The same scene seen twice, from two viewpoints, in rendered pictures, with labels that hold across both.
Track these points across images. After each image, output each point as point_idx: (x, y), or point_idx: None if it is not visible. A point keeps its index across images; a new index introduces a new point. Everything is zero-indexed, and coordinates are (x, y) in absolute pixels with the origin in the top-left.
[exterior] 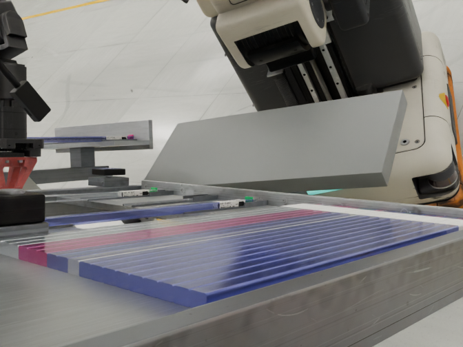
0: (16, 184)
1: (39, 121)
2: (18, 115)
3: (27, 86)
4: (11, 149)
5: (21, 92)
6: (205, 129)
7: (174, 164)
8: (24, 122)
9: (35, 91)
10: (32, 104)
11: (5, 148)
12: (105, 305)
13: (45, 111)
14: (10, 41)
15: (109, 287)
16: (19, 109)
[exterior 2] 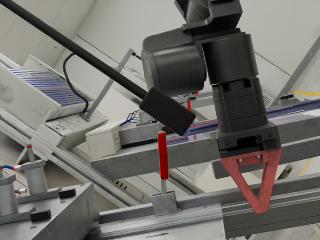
0: (264, 184)
1: (181, 135)
2: (244, 99)
3: (153, 94)
4: (249, 141)
5: (147, 105)
6: None
7: None
8: (255, 105)
9: (166, 97)
10: (165, 117)
11: (224, 148)
12: None
13: (187, 120)
14: (215, 10)
15: None
16: (243, 91)
